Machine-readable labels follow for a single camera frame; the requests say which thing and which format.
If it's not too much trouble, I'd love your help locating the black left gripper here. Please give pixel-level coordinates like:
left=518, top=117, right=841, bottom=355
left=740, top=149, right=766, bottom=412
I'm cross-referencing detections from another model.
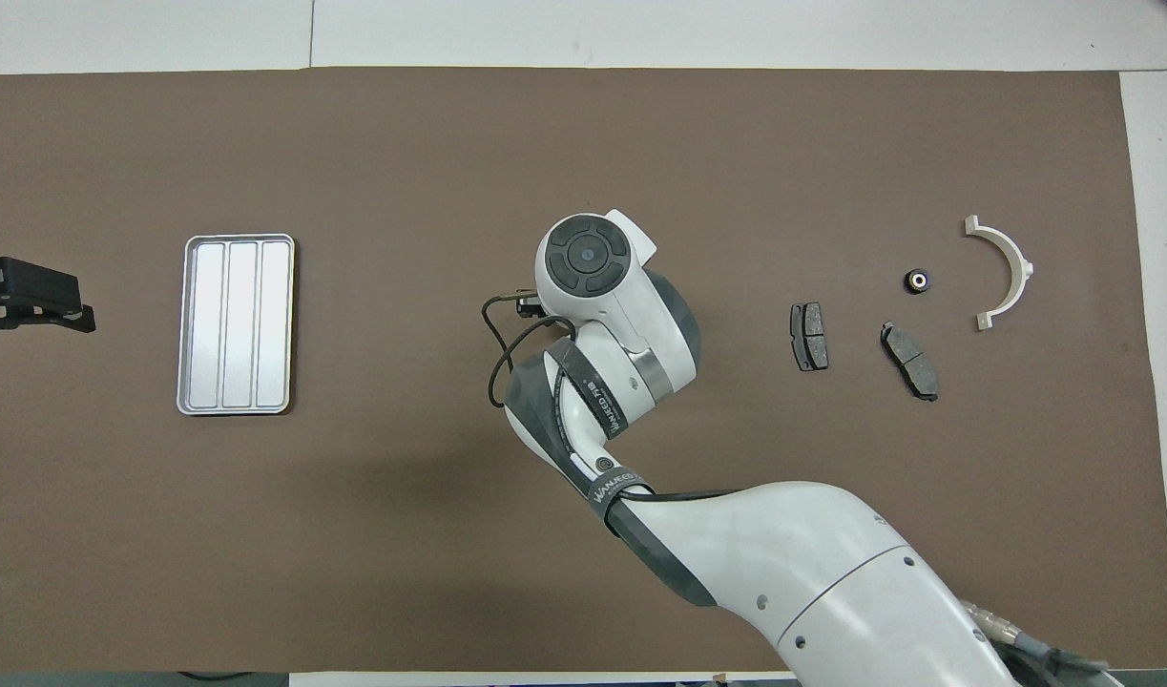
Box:
left=0, top=256, right=98, bottom=366

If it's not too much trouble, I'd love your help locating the silver metal tray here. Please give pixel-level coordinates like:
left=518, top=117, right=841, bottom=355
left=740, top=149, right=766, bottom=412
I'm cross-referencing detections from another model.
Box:
left=176, top=234, right=296, bottom=417

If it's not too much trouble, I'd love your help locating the short grey brake pad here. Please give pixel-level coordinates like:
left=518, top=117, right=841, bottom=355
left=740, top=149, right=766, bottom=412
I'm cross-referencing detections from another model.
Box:
left=789, top=302, right=830, bottom=373

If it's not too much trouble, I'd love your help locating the brown paper table mat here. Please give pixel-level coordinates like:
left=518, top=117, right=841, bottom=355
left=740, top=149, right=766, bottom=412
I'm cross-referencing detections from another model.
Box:
left=0, top=67, right=1167, bottom=674

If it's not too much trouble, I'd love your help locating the long grey brake pad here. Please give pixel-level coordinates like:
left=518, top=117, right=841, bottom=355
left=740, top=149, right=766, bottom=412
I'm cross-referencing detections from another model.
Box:
left=879, top=322, right=941, bottom=403

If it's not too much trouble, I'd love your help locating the white semicircular plastic bracket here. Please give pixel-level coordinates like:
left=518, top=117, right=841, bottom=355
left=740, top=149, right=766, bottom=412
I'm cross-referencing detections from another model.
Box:
left=963, top=216, right=1033, bottom=332

